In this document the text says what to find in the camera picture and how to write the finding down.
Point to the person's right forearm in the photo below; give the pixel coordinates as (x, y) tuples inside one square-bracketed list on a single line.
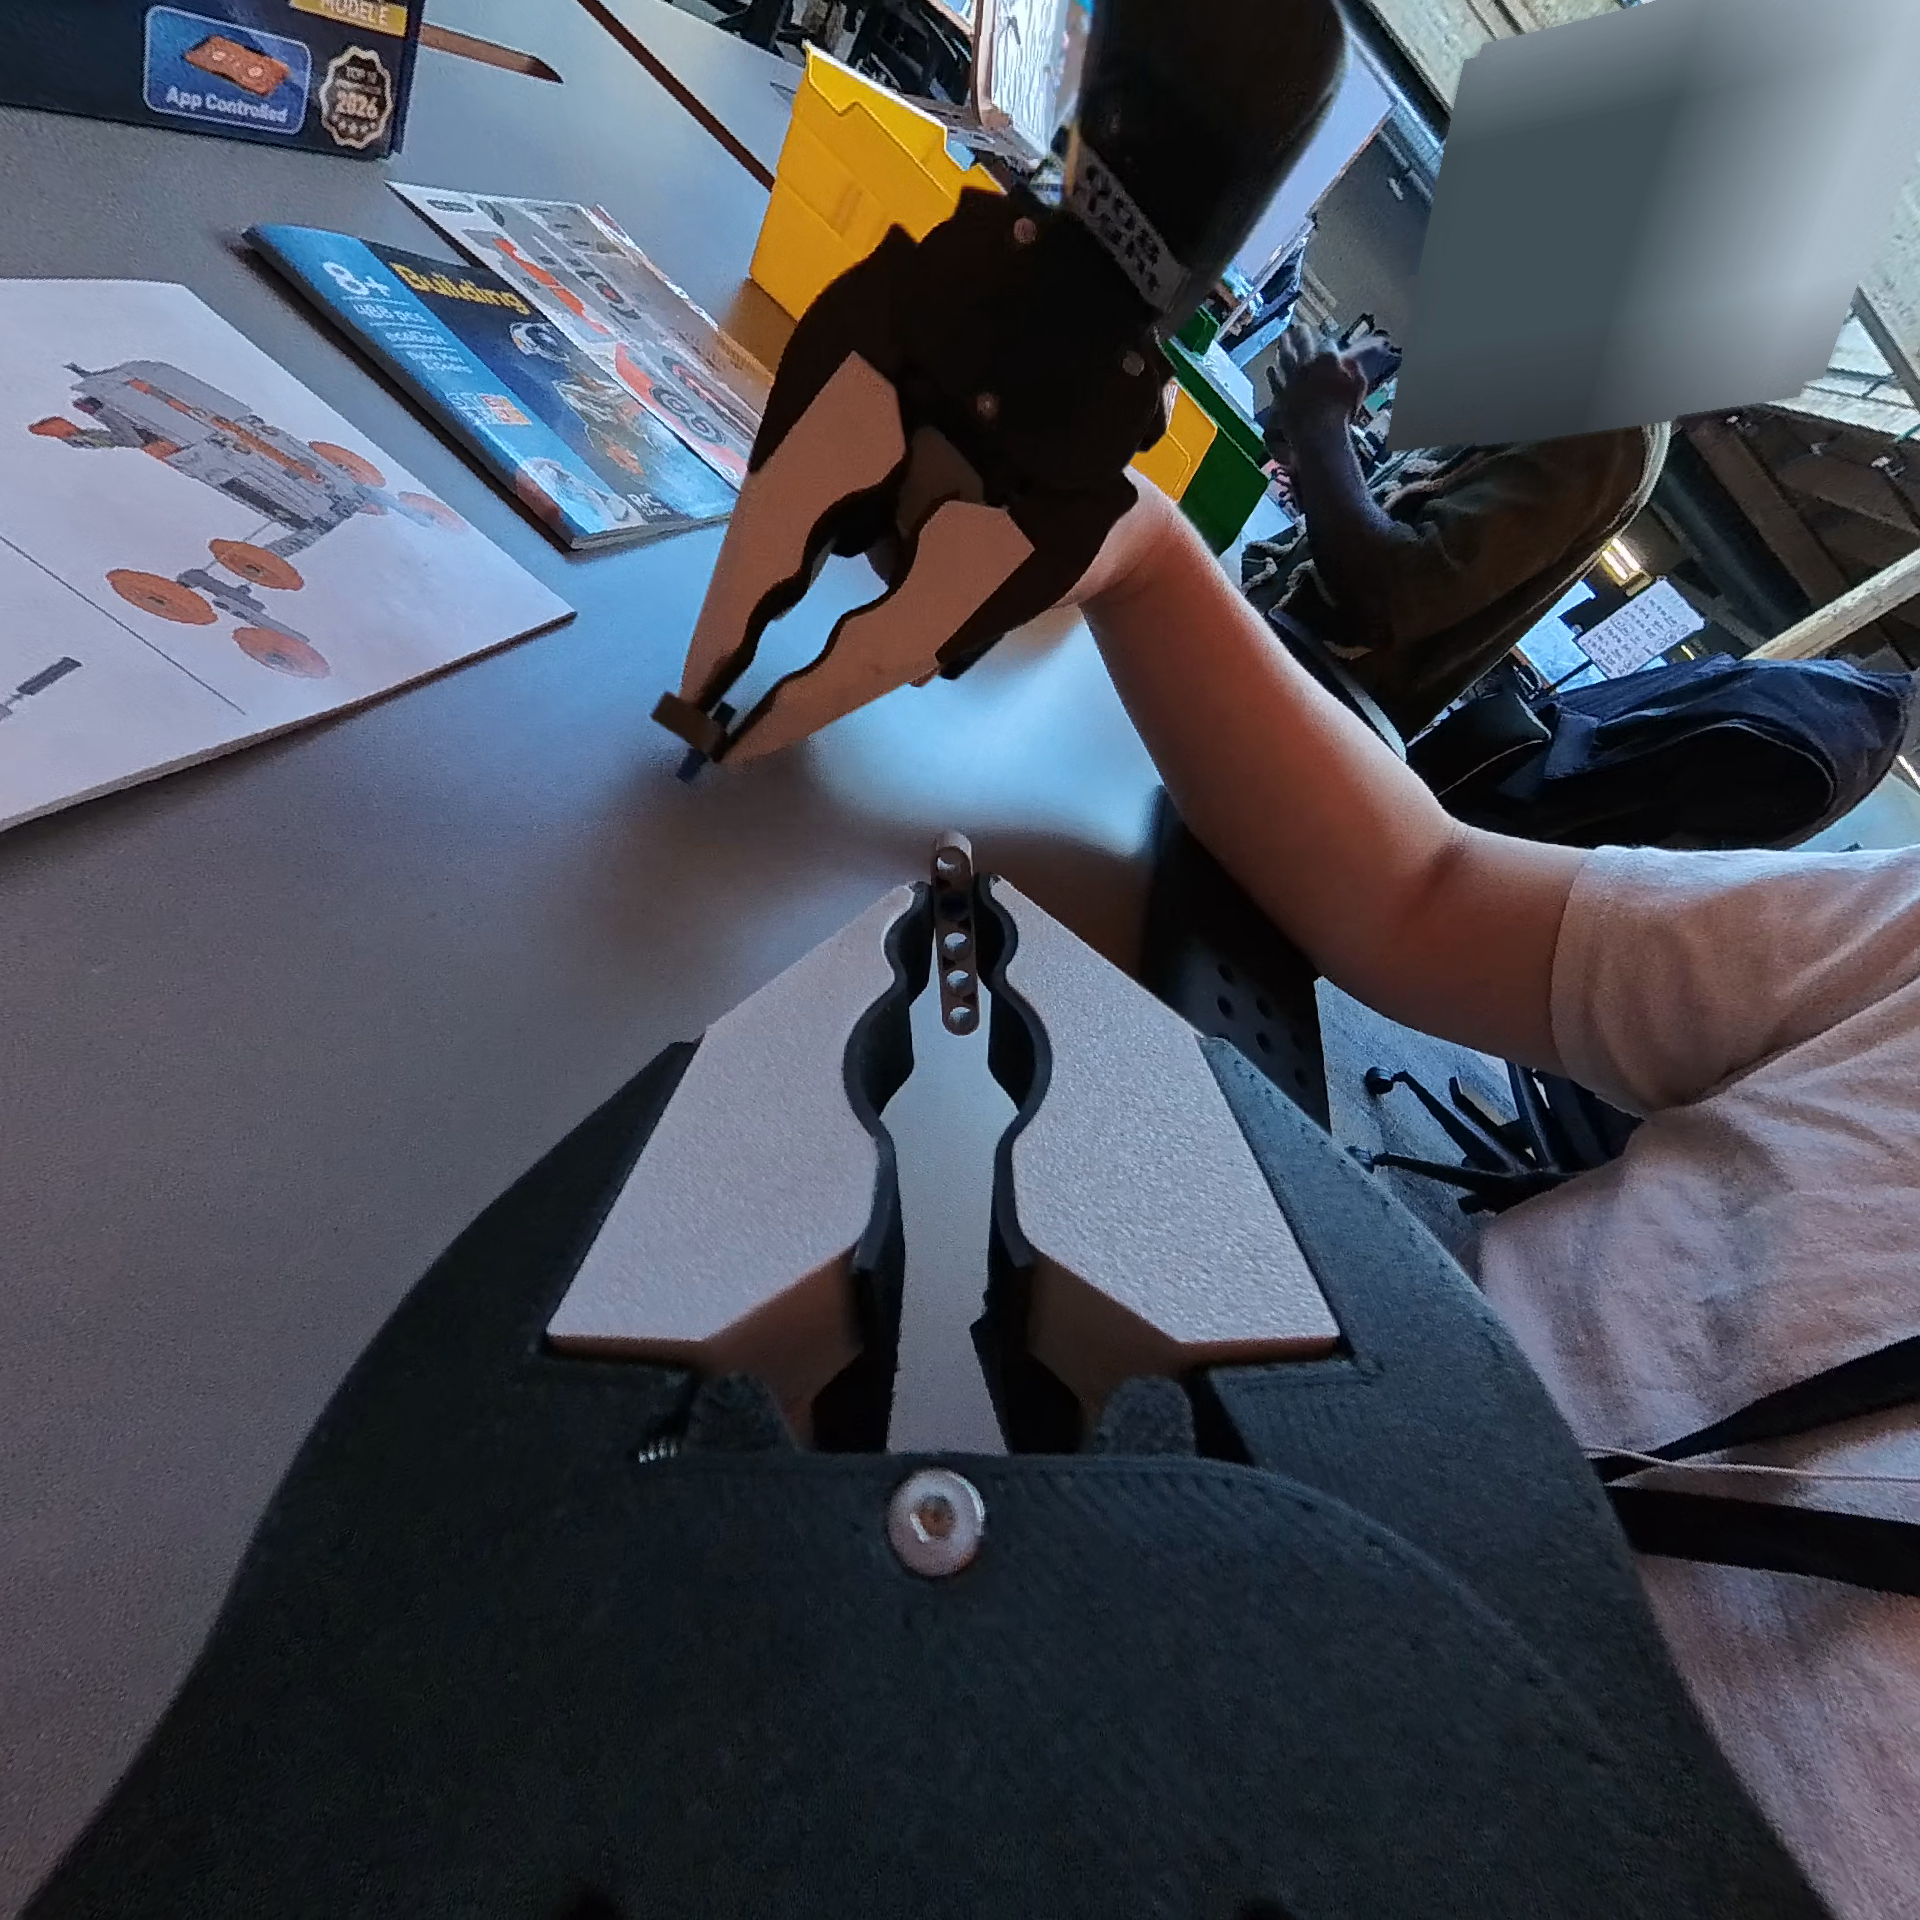
[(1319, 811)]

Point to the standing pale display panel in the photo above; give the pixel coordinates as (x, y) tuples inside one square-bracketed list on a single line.
[(1036, 76)]

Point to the white orange printed leaflet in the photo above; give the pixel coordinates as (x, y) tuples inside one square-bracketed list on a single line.
[(599, 285)]

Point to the black swivel chair base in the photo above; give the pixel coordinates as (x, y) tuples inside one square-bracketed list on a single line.
[(1552, 1118)]

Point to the grey desk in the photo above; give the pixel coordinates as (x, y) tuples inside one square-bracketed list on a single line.
[(375, 974)]

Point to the long grey holed beam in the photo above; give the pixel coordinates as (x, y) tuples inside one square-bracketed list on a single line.
[(957, 961)]

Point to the yellow plastic bin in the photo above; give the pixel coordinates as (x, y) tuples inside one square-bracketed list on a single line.
[(1178, 441), (856, 181)]

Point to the blue closed booklet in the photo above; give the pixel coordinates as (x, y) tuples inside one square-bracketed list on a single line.
[(452, 375)]

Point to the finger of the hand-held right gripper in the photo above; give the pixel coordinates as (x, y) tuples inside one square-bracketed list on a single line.
[(902, 629), (796, 511)]

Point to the open white instruction booklet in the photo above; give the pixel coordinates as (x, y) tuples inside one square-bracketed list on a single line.
[(224, 569)]

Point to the blue printed toy box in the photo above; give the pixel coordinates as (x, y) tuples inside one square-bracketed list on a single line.
[(196, 67)]

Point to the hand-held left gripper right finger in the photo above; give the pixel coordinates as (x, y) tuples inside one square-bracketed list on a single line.
[(1155, 1200)]

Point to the dark blue backpack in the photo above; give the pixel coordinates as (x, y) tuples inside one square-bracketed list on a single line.
[(1724, 751)]

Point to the black perforated chair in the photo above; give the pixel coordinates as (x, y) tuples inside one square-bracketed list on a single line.
[(1230, 974)]

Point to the green plastic bin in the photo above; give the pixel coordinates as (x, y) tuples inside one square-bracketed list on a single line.
[(1223, 464)]

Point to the person's white t-shirt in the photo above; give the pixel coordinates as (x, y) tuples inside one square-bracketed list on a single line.
[(1770, 1200)]

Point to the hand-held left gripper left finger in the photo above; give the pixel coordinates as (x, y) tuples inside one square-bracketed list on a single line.
[(720, 1200)]

